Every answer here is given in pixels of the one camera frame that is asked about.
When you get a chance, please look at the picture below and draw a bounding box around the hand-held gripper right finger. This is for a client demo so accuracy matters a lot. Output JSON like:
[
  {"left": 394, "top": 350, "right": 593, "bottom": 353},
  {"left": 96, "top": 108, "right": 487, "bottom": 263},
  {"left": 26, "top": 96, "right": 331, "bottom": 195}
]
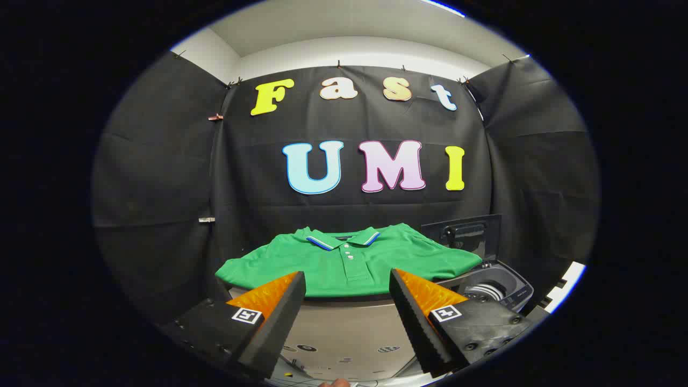
[{"left": 389, "top": 268, "right": 534, "bottom": 379}]

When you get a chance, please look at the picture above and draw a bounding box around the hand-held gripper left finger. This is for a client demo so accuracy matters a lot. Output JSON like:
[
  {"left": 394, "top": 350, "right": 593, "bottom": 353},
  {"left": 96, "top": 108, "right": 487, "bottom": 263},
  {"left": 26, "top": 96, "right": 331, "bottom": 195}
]
[{"left": 160, "top": 271, "right": 307, "bottom": 380}]

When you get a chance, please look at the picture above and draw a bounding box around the green polo shirt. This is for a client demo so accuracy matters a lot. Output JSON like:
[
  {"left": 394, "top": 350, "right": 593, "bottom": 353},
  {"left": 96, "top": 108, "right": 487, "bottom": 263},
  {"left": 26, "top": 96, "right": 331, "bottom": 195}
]
[{"left": 215, "top": 223, "right": 483, "bottom": 299}]

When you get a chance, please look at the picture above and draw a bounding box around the grey washing machine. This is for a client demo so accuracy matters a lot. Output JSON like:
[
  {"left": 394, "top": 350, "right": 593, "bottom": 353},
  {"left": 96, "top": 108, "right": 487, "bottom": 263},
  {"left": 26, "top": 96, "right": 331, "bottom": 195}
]
[{"left": 438, "top": 260, "right": 535, "bottom": 313}]

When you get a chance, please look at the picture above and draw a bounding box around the black backdrop cloth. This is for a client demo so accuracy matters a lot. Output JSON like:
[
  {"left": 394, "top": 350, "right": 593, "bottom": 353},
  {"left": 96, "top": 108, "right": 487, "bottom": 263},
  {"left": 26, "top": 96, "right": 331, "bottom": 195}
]
[{"left": 91, "top": 51, "right": 600, "bottom": 328}]

